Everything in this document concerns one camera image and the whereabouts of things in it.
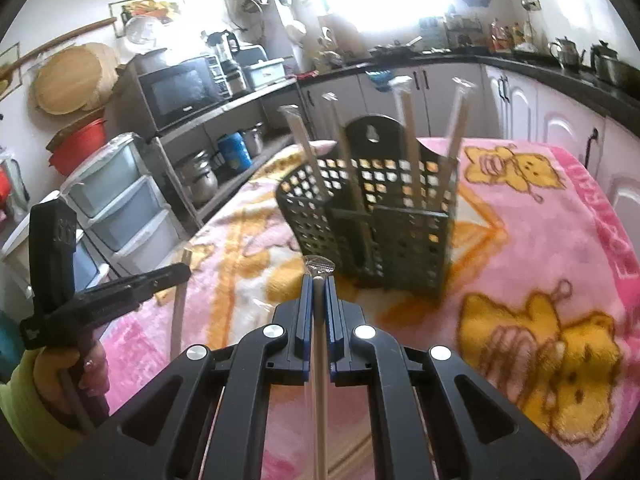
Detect round bamboo tray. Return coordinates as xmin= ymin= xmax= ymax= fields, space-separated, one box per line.
xmin=34 ymin=42 xmax=119 ymax=116

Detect steel pots on shelf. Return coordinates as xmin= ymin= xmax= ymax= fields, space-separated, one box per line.
xmin=177 ymin=151 xmax=218 ymax=207

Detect steel kettle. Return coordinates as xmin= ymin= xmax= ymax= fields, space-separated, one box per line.
xmin=548 ymin=37 xmax=586 ymax=72

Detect red plastic bucket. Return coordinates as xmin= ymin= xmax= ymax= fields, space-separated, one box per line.
xmin=49 ymin=118 xmax=106 ymax=177

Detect chopsticks pair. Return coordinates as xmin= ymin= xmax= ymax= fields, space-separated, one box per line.
xmin=322 ymin=92 xmax=366 ymax=214
xmin=279 ymin=104 xmax=330 ymax=200
xmin=390 ymin=76 xmax=423 ymax=209
xmin=431 ymin=77 xmax=477 ymax=211
xmin=304 ymin=255 xmax=334 ymax=480
xmin=168 ymin=247 xmax=194 ymax=362

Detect black frying pan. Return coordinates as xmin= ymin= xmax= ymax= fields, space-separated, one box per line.
xmin=368 ymin=36 xmax=422 ymax=58

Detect blue plastic storage box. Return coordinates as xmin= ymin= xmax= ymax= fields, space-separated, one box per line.
xmin=243 ymin=58 xmax=286 ymax=91

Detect black microwave oven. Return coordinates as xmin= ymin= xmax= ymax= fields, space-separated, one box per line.
xmin=138 ymin=58 xmax=224 ymax=131

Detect dark green utensil basket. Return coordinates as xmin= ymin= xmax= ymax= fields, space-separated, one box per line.
xmin=276 ymin=115 xmax=458 ymax=298

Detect blue canister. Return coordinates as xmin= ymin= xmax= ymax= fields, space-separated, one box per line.
xmin=217 ymin=131 xmax=252 ymax=174

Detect blender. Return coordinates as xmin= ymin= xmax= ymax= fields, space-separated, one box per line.
xmin=206 ymin=30 xmax=248 ymax=99

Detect steel cooking pot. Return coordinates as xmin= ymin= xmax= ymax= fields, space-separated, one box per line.
xmin=590 ymin=41 xmax=639 ymax=91

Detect plastic drawer unit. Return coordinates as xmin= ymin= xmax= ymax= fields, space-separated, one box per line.
xmin=0 ymin=131 xmax=188 ymax=291

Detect fruit picture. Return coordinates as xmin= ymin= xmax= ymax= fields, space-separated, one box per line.
xmin=108 ymin=0 xmax=184 ymax=38

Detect person's left hand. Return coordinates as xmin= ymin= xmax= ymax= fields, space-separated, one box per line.
xmin=32 ymin=341 xmax=110 ymax=427

